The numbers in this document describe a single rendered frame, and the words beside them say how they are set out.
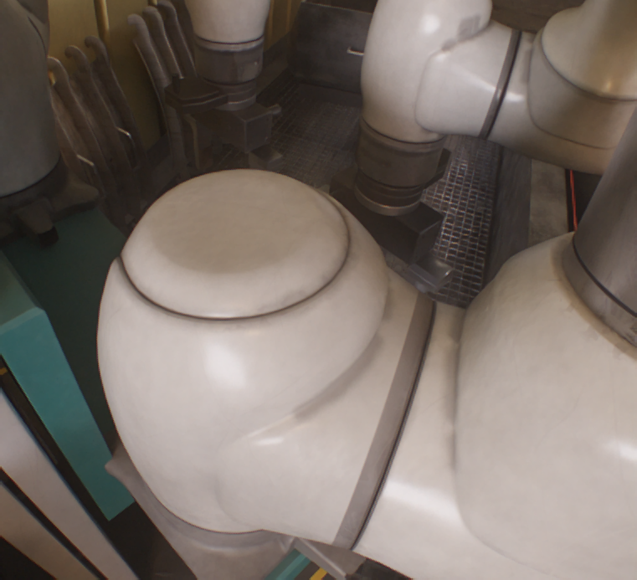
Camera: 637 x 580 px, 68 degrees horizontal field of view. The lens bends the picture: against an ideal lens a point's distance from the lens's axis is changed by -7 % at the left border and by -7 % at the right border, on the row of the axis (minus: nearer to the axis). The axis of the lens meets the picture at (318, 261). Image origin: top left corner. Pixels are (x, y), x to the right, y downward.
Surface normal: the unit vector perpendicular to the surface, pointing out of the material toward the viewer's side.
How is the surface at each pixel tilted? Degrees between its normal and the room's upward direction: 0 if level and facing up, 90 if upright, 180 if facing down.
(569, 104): 101
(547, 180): 0
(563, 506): 73
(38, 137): 92
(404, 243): 90
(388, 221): 90
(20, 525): 90
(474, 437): 65
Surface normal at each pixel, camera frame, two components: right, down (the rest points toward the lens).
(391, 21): -0.78, 0.23
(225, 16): 0.04, 0.77
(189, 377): -0.18, 0.29
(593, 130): -0.32, 0.80
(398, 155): -0.21, 0.68
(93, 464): 0.72, 0.54
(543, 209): 0.10, -0.73
